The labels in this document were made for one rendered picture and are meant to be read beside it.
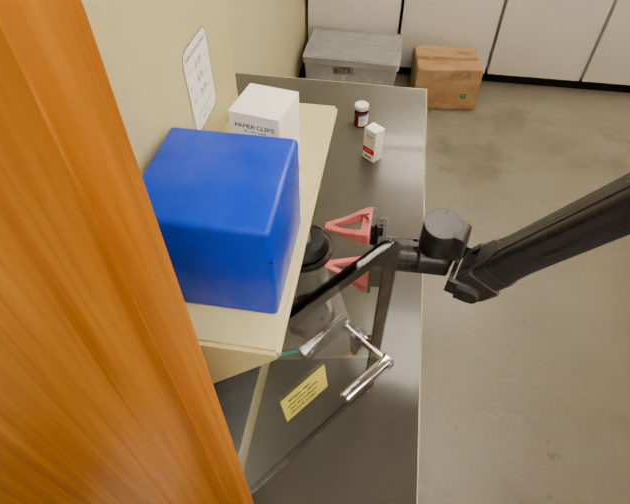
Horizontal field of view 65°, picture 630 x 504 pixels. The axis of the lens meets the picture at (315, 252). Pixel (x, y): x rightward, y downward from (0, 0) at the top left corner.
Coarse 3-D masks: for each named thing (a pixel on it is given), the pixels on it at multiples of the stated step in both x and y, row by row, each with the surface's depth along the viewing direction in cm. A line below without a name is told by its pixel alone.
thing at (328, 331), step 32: (384, 256) 58; (352, 288) 57; (384, 288) 64; (320, 320) 57; (352, 320) 63; (384, 320) 72; (288, 352) 56; (320, 352) 62; (352, 352) 70; (224, 384) 50; (256, 384) 55; (288, 384) 61; (224, 416) 54; (256, 416) 60; (320, 416) 78; (256, 448) 67; (288, 448) 76; (256, 480) 74
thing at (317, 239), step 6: (312, 228) 88; (312, 234) 87; (318, 234) 87; (324, 234) 88; (312, 240) 86; (318, 240) 86; (324, 240) 87; (306, 246) 85; (312, 246) 85; (318, 246) 85; (324, 246) 86; (306, 252) 84; (312, 252) 84; (318, 252) 85; (324, 252) 86; (306, 258) 84; (312, 258) 85; (318, 258) 85
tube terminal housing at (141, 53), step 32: (96, 0) 28; (128, 0) 31; (160, 0) 35; (192, 0) 41; (224, 0) 48; (96, 32) 28; (128, 32) 32; (160, 32) 36; (192, 32) 42; (224, 32) 49; (128, 64) 32; (160, 64) 36; (224, 64) 51; (128, 96) 32; (160, 96) 37; (224, 96) 52; (128, 128) 33; (160, 128) 38; (192, 128) 44; (224, 128) 53
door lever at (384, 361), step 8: (368, 336) 70; (360, 344) 70; (368, 344) 70; (376, 352) 69; (384, 360) 68; (392, 360) 68; (368, 368) 68; (376, 368) 68; (384, 368) 68; (360, 376) 67; (368, 376) 67; (376, 376) 67; (352, 384) 66; (360, 384) 66; (368, 384) 67; (344, 392) 66; (352, 392) 66; (360, 392) 66; (344, 400) 65; (352, 400) 66
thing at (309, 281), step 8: (328, 240) 88; (328, 248) 87; (328, 256) 86; (304, 264) 84; (312, 264) 84; (304, 272) 85; (312, 272) 87; (320, 272) 88; (328, 272) 92; (304, 280) 88; (312, 280) 88; (320, 280) 90; (296, 288) 90; (304, 288) 89; (312, 288) 90; (296, 296) 92; (304, 296) 91
